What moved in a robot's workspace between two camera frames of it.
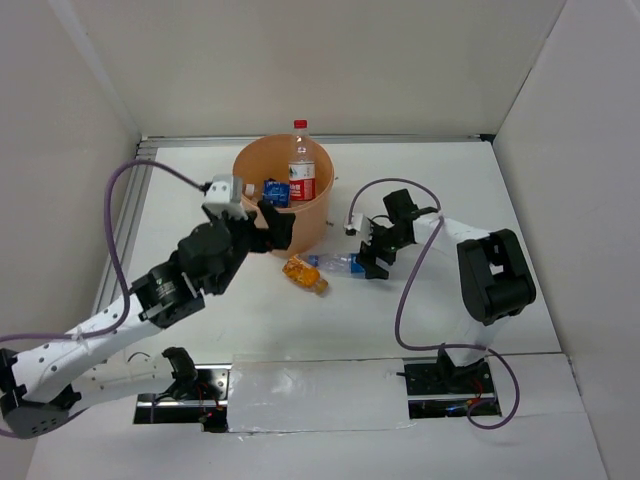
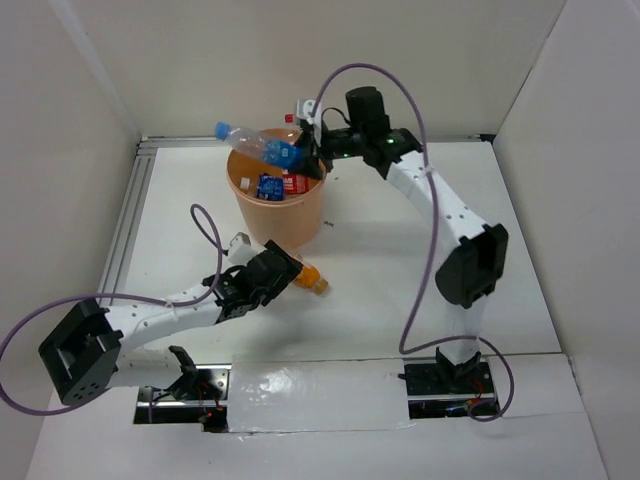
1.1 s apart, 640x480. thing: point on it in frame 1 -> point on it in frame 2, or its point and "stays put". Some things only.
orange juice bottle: [302, 272] stays put
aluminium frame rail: [143, 156] stays put
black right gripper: [369, 252] -> [312, 168]
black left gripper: [278, 236] -> [290, 273]
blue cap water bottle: [339, 264] -> [249, 142]
